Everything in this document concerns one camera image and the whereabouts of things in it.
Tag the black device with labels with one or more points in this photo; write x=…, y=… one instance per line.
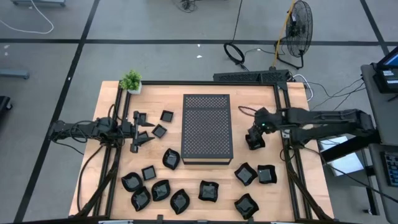
x=385, y=81

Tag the wavy square black plate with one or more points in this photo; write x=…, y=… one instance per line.
x=245, y=174
x=267, y=174
x=208, y=191
x=246, y=206

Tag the leaf-shaped black plate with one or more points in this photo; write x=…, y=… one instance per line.
x=171, y=159
x=160, y=190
x=132, y=182
x=140, y=198
x=179, y=201

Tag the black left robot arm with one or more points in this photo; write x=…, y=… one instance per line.
x=93, y=129

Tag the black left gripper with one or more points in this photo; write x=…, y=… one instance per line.
x=135, y=130

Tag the grey floor foot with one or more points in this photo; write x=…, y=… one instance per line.
x=14, y=74

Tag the black wheeled base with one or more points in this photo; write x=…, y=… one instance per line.
x=4, y=103

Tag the black keypad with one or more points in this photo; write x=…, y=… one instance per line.
x=391, y=169

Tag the black monitor with blue screen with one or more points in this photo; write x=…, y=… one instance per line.
x=390, y=59

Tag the black perforated metal shelf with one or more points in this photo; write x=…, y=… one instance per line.
x=206, y=130

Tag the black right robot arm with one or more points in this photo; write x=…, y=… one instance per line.
x=326, y=119

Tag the small square black plate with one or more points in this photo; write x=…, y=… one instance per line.
x=142, y=116
x=159, y=131
x=143, y=134
x=149, y=172
x=167, y=116

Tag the black mounting beam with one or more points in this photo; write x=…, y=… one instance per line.
x=351, y=148

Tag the black floor fan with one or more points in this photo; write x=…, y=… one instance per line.
x=299, y=29

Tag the grey cart base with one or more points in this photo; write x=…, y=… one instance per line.
x=38, y=2

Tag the silver aluminium bracket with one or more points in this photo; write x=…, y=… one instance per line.
x=115, y=222

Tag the green plant in white pot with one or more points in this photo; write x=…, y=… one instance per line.
x=131, y=80

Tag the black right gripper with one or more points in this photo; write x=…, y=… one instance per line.
x=255, y=141

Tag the grey side table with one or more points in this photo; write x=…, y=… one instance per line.
x=377, y=118

